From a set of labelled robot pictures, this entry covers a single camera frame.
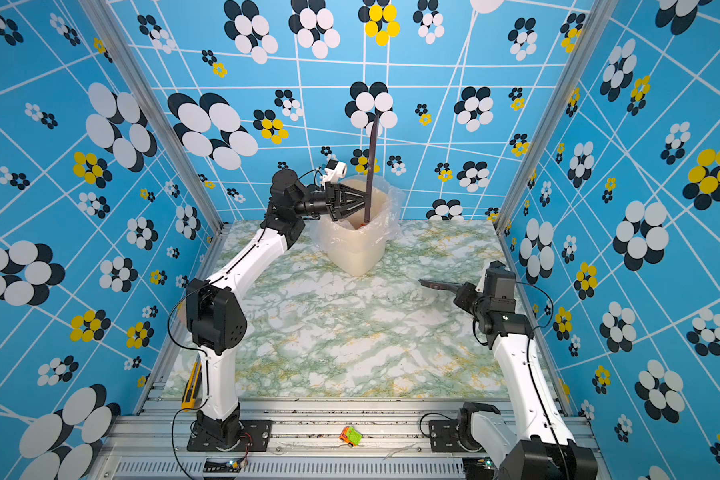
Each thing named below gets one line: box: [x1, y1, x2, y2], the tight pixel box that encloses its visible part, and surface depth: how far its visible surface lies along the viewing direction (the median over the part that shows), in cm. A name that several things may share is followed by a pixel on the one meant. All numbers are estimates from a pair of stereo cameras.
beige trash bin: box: [322, 178, 390, 277], surface depth 89 cm
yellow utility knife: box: [181, 361, 203, 411], surface depth 82 cm
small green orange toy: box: [340, 426, 363, 448], surface depth 74 cm
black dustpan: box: [364, 114, 379, 224], surface depth 72 cm
